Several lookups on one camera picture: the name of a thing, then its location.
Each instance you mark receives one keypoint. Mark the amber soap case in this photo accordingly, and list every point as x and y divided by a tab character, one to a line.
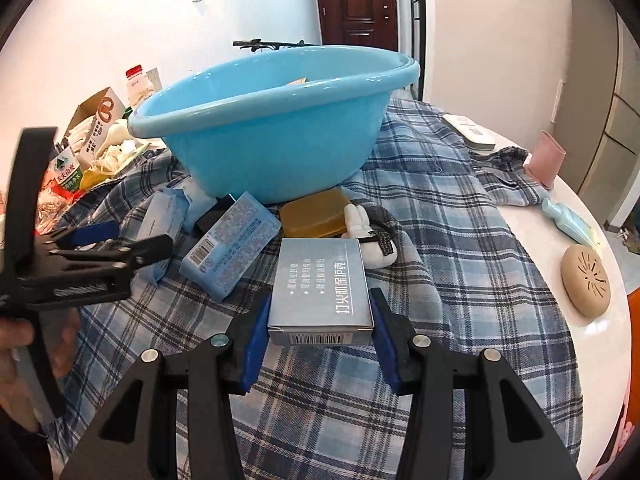
310	215

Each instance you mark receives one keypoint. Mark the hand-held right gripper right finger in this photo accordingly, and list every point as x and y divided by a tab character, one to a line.
382	340

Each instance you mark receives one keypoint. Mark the yellow plastic bag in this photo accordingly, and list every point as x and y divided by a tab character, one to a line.
97	179

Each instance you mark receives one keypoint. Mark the white wall fixture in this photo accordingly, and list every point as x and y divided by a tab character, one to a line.
556	102

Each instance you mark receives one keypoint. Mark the green water label carton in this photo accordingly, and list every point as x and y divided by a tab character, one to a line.
65	172

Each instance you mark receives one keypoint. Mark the small black box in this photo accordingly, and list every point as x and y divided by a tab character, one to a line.
212	217

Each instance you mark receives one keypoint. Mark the white milk bottle red cap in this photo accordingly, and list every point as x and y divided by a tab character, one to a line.
137	85

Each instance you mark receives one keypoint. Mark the beige refrigerator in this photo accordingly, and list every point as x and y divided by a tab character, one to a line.
600	60

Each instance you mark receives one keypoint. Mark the pink cartoon frame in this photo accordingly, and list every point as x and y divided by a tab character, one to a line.
629	424

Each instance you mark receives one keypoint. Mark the silver box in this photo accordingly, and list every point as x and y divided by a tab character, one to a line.
320	295

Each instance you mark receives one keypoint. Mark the open cardboard box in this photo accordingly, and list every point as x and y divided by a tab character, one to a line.
107	110

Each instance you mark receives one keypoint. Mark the brown entrance door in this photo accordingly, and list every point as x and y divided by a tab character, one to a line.
357	5

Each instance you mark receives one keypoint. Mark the white plastic bowl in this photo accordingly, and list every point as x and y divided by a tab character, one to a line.
112	132

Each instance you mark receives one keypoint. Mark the pink cup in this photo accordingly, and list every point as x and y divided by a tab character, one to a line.
545	160

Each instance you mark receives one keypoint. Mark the beige round case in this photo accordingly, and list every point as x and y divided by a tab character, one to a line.
585	280

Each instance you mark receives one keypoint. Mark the pale green tube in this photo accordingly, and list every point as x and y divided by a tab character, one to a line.
570	220

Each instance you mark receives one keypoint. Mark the white tissue pack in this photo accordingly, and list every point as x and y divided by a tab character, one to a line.
157	220

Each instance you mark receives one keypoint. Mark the blue plaid cloth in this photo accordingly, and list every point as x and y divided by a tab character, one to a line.
450	285

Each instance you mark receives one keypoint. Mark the person's left hand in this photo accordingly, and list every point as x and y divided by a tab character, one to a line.
12	360

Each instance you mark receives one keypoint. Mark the blue plastic basin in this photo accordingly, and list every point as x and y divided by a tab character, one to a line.
270	150

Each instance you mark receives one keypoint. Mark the black framed glass door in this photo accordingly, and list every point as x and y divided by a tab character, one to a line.
416	35

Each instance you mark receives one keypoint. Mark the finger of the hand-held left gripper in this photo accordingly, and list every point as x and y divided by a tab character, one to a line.
95	234
30	185

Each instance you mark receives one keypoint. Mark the white remote control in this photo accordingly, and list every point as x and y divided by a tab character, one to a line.
470	132

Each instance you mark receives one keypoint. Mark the white plush rabbit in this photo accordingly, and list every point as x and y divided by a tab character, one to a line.
357	225

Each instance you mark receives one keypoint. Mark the pile of red snack packets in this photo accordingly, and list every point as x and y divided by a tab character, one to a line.
50	210

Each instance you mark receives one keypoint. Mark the light blue tissue pack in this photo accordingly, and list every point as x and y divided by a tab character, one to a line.
197	205

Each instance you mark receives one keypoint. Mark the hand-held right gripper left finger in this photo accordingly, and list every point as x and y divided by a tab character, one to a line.
256	347

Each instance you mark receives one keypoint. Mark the light blue soap box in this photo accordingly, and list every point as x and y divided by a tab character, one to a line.
230	245

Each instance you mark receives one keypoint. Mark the crumpled white tissues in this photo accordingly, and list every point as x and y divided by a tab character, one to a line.
120	157

